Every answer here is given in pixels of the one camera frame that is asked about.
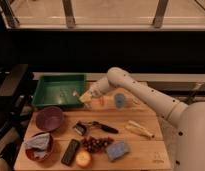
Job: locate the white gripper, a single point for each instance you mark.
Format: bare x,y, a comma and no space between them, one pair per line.
87,96

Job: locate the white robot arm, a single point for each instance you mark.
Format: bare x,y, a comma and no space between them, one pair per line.
188,119

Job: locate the purple bowl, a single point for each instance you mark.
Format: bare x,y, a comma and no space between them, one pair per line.
49,118

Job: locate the brown bowl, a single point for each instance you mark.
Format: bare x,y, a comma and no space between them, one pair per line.
30,152

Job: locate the green plastic tray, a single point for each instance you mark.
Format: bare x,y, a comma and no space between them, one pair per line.
57,90

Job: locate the blue clear cup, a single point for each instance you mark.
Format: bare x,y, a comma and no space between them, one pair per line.
119,100

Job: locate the bunch of red grapes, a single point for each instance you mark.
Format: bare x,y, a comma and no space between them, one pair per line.
94,145

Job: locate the blue sponge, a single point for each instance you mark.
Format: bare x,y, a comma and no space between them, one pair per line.
117,150

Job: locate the black rectangular block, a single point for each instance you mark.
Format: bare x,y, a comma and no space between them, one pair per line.
70,152

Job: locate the orange fruit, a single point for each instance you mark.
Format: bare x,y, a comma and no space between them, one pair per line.
83,159

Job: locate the grey blue cloth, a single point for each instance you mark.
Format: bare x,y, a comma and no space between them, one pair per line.
39,143

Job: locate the black chair left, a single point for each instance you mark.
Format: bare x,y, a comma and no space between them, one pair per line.
14,92

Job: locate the black handled peeler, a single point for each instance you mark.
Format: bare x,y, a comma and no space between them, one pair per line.
82,127

